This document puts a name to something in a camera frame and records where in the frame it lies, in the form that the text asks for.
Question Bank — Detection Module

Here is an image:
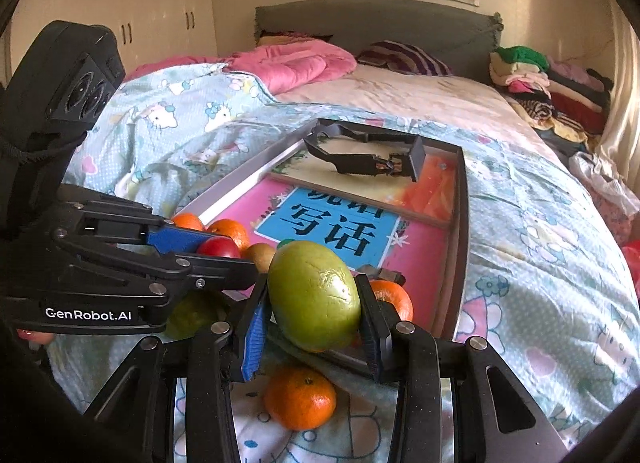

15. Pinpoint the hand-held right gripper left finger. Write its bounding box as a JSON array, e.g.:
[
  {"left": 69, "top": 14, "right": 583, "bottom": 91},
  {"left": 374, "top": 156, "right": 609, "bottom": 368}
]
[{"left": 82, "top": 274, "right": 273, "bottom": 463}]

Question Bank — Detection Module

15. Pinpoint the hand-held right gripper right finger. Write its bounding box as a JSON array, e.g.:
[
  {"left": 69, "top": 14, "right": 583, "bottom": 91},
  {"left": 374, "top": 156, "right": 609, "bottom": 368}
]
[{"left": 352, "top": 273, "right": 571, "bottom": 463}]

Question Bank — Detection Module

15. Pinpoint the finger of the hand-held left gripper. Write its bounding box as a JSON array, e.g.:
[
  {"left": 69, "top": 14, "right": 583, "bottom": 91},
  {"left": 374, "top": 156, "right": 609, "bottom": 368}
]
[
  {"left": 52, "top": 183, "right": 206, "bottom": 256},
  {"left": 57, "top": 243, "right": 262, "bottom": 298}
]

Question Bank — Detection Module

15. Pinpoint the large tangerine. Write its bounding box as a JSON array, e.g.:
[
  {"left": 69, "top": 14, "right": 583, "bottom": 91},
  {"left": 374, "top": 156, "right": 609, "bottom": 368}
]
[
  {"left": 171, "top": 213, "right": 206, "bottom": 232},
  {"left": 206, "top": 219, "right": 251, "bottom": 254}
]

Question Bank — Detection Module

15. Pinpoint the red tomato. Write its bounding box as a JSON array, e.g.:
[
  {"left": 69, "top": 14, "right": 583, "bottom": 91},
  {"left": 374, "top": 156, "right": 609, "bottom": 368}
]
[{"left": 196, "top": 236, "right": 242, "bottom": 260}]

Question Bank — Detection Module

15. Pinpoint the small tangerine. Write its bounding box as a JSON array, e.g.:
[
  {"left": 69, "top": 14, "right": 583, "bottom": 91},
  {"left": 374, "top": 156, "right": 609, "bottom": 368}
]
[
  {"left": 263, "top": 365, "right": 337, "bottom": 431},
  {"left": 370, "top": 279, "right": 414, "bottom": 324}
]

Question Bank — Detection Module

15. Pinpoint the brown kiwi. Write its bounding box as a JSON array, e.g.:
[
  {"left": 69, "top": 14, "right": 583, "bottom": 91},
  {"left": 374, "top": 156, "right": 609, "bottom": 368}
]
[{"left": 242, "top": 243, "right": 277, "bottom": 274}]

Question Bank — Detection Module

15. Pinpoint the green mango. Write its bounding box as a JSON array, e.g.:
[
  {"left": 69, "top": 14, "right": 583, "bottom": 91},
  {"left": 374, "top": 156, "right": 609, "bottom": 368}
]
[
  {"left": 165, "top": 290, "right": 231, "bottom": 341},
  {"left": 267, "top": 241, "right": 362, "bottom": 354}
]

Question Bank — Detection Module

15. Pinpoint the grey shallow box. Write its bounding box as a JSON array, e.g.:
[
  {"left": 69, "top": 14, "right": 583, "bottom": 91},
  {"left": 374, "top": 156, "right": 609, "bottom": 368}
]
[{"left": 172, "top": 118, "right": 471, "bottom": 381}]

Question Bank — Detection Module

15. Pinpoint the pink book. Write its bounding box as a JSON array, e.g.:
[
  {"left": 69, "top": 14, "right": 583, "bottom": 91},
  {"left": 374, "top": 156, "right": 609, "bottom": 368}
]
[{"left": 212, "top": 178, "right": 451, "bottom": 344}]

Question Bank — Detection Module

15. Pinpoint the beige orange book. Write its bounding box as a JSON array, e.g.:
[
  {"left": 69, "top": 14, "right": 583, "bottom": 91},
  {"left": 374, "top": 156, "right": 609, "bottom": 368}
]
[{"left": 270, "top": 138, "right": 458, "bottom": 228}]

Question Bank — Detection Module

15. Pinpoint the cartoon printed blanket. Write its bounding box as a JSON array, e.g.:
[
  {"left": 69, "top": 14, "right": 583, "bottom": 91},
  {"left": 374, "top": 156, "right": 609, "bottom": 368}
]
[{"left": 47, "top": 63, "right": 626, "bottom": 463}]

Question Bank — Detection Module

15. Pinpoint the pink quilt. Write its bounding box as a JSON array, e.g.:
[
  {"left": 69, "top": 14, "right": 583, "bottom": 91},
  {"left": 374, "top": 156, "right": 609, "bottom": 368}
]
[{"left": 125, "top": 38, "right": 358, "bottom": 96}]

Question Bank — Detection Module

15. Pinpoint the beige bed sheet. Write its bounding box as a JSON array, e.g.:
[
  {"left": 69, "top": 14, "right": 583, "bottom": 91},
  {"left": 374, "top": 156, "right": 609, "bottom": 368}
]
[{"left": 275, "top": 65, "right": 566, "bottom": 164}]

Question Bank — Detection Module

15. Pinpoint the white crumpled cloth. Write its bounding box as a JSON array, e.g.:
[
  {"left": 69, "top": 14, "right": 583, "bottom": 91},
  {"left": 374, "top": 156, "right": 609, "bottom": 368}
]
[{"left": 567, "top": 150, "right": 640, "bottom": 224}]

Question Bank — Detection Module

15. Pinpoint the striped pillow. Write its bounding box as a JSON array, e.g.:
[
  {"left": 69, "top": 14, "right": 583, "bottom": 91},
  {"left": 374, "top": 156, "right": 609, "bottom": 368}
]
[{"left": 356, "top": 40, "right": 453, "bottom": 77}]

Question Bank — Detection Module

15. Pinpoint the grey padded headboard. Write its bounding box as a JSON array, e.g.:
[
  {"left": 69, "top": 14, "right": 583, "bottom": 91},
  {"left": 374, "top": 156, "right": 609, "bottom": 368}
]
[{"left": 254, "top": 0, "right": 503, "bottom": 84}]

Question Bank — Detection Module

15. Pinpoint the pile of folded clothes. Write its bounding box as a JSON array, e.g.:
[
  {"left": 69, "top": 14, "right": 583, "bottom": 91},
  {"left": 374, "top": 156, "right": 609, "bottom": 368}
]
[{"left": 489, "top": 45, "right": 616, "bottom": 144}]

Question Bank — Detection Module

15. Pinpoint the cream curtain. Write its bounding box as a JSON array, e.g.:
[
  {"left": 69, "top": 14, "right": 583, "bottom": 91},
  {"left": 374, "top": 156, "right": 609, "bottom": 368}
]
[{"left": 597, "top": 0, "right": 640, "bottom": 184}]

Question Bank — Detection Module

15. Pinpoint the black plastic bracket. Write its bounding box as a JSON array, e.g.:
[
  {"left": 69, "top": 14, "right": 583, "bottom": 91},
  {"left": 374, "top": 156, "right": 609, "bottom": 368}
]
[{"left": 302, "top": 123, "right": 427, "bottom": 182}]

